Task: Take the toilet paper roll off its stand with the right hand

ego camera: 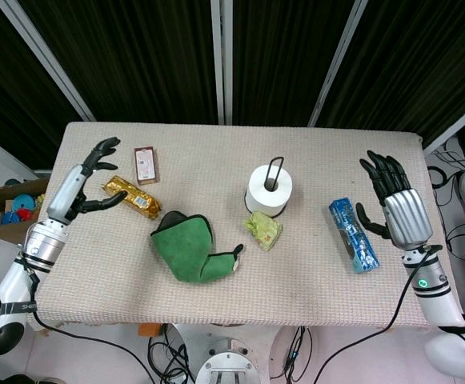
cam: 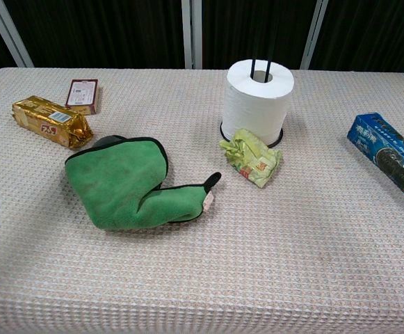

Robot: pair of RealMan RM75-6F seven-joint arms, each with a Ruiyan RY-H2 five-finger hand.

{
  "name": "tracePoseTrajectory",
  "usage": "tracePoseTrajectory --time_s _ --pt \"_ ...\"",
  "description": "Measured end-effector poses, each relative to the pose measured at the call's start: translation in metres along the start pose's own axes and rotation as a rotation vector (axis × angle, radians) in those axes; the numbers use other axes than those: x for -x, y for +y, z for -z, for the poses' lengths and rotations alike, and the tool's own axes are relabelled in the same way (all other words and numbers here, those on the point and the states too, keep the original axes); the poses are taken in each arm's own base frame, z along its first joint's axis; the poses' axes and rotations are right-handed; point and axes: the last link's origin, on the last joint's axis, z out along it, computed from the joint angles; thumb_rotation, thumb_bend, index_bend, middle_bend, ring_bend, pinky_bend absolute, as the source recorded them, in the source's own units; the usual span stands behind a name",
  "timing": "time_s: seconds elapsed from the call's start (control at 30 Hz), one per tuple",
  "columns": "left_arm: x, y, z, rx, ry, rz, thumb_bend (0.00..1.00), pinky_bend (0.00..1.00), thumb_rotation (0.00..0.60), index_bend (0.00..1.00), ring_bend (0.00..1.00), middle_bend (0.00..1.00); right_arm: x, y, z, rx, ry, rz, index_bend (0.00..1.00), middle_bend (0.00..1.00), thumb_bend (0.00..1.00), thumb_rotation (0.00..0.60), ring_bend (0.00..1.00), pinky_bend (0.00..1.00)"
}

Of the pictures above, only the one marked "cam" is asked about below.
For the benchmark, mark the green microfibre cloth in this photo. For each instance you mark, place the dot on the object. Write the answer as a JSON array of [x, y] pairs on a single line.
[[118, 184]]

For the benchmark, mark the grey metal frame post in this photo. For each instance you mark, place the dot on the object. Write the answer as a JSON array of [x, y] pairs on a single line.
[[191, 35], [313, 35], [8, 31]]

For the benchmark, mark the gold foil snack package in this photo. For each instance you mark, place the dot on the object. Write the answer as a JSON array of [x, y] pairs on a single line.
[[50, 121]]

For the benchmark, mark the small dark red box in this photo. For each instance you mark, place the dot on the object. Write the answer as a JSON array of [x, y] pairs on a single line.
[[82, 94]]

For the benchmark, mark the beige waffle tablecloth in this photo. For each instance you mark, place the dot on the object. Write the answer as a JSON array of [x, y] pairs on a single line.
[[201, 243]]

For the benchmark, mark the blue cookie box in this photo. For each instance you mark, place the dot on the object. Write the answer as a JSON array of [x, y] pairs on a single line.
[[389, 153]]

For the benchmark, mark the crumpled light green wrapper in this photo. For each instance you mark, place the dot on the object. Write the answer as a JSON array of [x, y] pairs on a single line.
[[252, 158]]

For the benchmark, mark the white paper towel roll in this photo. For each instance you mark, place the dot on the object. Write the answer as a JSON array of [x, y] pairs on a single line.
[[254, 104]]

